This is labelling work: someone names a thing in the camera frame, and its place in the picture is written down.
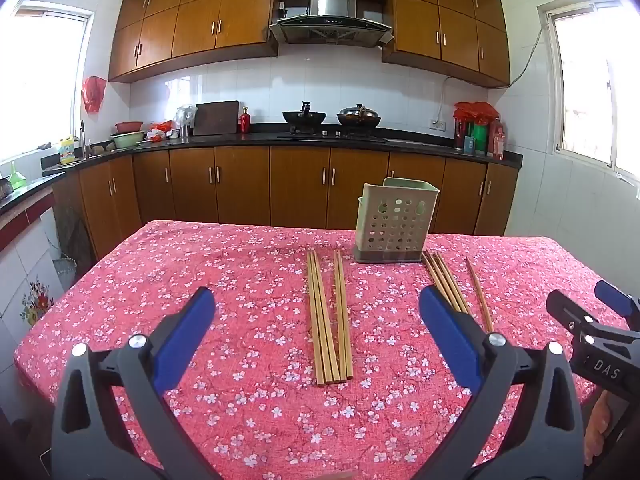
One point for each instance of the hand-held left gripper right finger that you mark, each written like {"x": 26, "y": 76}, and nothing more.
{"x": 445, "y": 320}

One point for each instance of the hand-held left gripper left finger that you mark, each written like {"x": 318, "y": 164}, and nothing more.
{"x": 185, "y": 340}

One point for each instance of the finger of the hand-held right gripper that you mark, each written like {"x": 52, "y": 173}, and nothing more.
{"x": 612, "y": 296}
{"x": 562, "y": 305}

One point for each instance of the perforated green chopstick holder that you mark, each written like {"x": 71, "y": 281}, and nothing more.
{"x": 395, "y": 225}

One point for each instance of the person's right hand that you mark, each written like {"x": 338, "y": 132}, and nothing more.
{"x": 600, "y": 425}

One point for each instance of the red floral tablecloth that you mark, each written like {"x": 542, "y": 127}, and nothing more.
{"x": 225, "y": 285}

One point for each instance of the white bin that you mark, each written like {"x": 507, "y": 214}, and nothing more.
{"x": 64, "y": 275}

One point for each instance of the red seasoning carton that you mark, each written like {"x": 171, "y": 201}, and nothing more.
{"x": 497, "y": 142}

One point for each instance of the small blue box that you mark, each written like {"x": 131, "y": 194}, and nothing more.
{"x": 469, "y": 145}

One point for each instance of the green bottle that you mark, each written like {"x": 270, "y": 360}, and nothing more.
{"x": 480, "y": 137}

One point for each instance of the wooden base cabinets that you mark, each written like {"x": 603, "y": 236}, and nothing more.
{"x": 295, "y": 185}

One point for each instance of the black kitchen countertop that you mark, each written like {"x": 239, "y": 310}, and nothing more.
{"x": 240, "y": 137}

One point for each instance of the red and white plastic bag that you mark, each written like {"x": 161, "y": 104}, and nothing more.
{"x": 161, "y": 130}

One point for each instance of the crumpled red plastic bag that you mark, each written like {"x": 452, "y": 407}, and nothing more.
{"x": 477, "y": 110}

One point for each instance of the black gas stove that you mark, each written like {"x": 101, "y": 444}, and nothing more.
{"x": 330, "y": 135}

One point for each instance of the metal faucet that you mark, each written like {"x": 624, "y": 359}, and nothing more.
{"x": 86, "y": 145}

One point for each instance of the clear glass container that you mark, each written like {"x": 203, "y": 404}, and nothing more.
{"x": 185, "y": 120}

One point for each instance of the red basin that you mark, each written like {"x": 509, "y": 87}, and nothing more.
{"x": 129, "y": 126}

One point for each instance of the yellow detergent bottle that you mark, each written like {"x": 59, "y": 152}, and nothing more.
{"x": 67, "y": 152}

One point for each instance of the dark wooden cutting board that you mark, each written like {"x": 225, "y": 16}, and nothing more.
{"x": 216, "y": 117}

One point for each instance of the red bottle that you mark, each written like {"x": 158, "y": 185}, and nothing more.
{"x": 245, "y": 122}

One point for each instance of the green funnel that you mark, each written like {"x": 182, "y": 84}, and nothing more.
{"x": 16, "y": 180}

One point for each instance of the black wok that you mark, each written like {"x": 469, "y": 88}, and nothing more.
{"x": 304, "y": 117}

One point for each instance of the steel range hood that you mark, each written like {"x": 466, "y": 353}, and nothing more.
{"x": 332, "y": 0}

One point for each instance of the white wall socket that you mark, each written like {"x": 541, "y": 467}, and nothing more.
{"x": 439, "y": 124}

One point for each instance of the window with white frame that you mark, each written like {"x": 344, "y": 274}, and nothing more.
{"x": 590, "y": 85}
{"x": 40, "y": 85}

